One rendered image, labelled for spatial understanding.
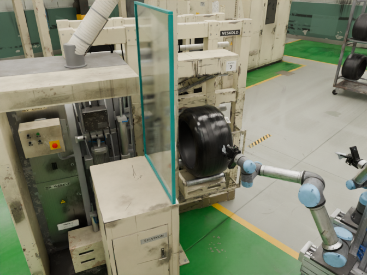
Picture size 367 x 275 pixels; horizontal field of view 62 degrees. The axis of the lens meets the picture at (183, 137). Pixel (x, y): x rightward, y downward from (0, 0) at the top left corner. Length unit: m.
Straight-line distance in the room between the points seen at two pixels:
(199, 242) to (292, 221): 1.06
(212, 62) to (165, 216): 1.28
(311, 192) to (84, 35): 1.67
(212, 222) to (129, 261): 1.72
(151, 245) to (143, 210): 0.24
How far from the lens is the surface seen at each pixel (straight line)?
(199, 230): 3.32
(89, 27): 2.16
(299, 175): 2.01
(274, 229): 3.46
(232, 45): 6.76
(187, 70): 2.38
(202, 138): 2.17
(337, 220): 2.75
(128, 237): 1.70
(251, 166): 1.93
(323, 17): 13.64
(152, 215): 1.66
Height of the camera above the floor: 2.34
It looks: 28 degrees down
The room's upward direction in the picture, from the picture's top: straight up
